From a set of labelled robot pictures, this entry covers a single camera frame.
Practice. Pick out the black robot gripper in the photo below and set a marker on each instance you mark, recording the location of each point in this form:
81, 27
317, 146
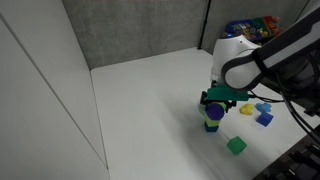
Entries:
226, 105

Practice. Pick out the purple ball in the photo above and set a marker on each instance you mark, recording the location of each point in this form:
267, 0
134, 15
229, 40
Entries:
214, 111

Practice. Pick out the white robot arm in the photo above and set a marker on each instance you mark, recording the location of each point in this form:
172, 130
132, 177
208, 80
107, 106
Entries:
240, 64

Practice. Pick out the lime green small cube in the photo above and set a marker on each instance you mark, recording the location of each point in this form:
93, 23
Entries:
212, 123

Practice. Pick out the dark blue small cube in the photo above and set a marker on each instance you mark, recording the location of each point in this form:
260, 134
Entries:
211, 129

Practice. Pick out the yellow rubber toy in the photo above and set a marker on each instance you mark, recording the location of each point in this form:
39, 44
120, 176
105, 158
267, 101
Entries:
246, 109

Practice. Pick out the green foam cube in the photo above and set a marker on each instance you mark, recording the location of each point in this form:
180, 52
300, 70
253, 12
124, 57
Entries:
236, 145

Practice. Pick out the light blue rubber toy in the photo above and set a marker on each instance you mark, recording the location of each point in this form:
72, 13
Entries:
263, 107

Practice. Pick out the blue foam cube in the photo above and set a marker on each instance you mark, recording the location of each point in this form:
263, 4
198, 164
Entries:
264, 119

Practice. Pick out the colourful toy storage shelf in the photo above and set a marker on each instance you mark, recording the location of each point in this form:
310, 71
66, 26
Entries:
258, 30

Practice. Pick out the green camera mount on wrist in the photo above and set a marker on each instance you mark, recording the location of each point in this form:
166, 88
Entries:
221, 93

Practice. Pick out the black camera stand pole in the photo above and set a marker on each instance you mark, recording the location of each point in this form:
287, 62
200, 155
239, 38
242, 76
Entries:
208, 7

